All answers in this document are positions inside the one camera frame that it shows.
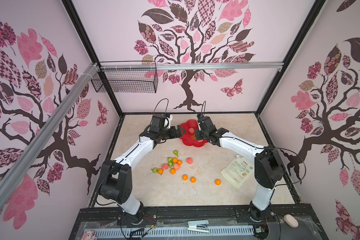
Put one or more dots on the pink fake peach cluster right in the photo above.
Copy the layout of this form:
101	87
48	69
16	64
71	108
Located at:
176	166

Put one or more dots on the black base platform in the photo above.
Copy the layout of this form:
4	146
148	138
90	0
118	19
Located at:
273	227

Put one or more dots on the aluminium rail bar left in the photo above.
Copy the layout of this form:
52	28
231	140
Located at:
18	170

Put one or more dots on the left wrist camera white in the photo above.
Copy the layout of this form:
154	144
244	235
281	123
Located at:
168	119

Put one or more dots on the red flower fruit bowl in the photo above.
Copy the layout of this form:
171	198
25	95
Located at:
190	139

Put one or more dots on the white slotted cable duct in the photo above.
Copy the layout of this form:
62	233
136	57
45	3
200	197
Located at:
172	232

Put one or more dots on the green fake apple cluster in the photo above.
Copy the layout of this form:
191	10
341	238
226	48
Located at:
170	162

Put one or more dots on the aluminium rail bar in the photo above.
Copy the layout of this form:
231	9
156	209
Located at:
211	66
18	170

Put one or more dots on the aluminium rail bar back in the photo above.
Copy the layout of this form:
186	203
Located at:
211	66

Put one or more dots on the black wire basket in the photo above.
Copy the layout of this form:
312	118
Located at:
126	77

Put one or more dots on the green white food pouch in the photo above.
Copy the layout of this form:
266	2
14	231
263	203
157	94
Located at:
238	171

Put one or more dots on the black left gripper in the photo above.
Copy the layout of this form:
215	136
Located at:
173	134

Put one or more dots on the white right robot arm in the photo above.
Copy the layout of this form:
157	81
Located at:
268	165

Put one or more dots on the pink fake peach cluster left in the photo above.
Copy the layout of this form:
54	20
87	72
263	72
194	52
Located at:
165	166

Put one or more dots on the pink fake peach cluster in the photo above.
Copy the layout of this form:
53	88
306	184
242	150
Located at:
176	166
165	166

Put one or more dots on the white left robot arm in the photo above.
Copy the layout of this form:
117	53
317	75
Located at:
116	182

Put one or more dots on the orange fake fruit cluster top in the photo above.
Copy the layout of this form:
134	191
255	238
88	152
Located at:
176	161

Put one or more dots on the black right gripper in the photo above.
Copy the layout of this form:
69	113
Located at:
198	136

